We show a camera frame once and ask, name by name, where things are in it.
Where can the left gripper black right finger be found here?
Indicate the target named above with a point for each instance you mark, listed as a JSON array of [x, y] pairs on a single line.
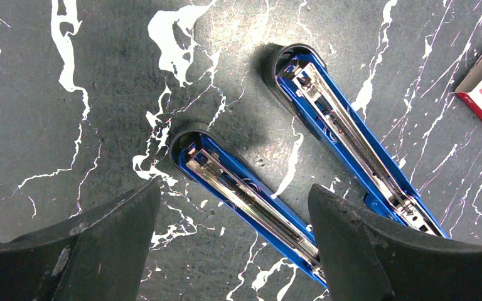
[[368, 257]]

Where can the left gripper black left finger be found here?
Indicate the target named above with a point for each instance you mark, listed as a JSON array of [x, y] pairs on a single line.
[[97, 255]]

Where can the blue stapler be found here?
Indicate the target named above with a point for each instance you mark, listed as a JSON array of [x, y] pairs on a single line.
[[298, 77], [205, 158]]

